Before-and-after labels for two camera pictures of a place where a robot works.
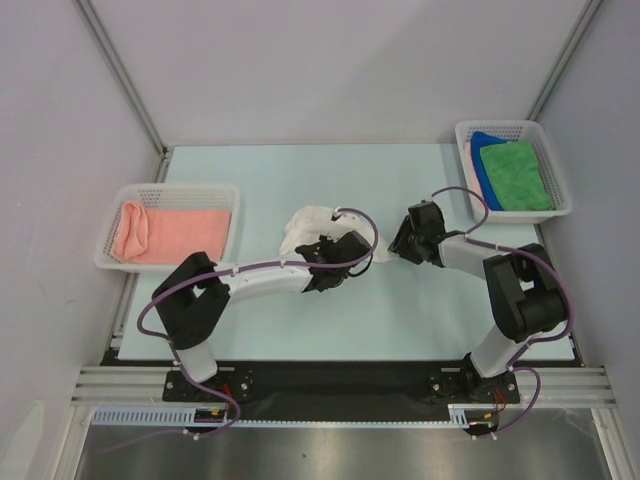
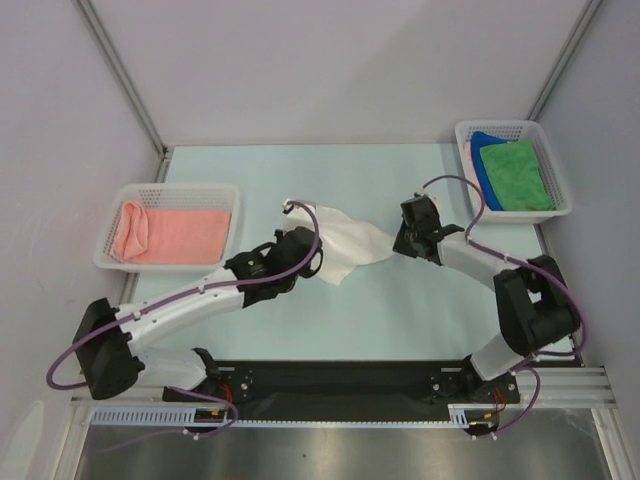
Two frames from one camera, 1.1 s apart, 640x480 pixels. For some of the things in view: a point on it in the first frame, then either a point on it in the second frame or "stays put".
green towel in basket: [516, 176] stays put
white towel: [310, 223] stays put
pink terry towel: [168, 236] stays put
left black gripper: [325, 242] to [307, 271]
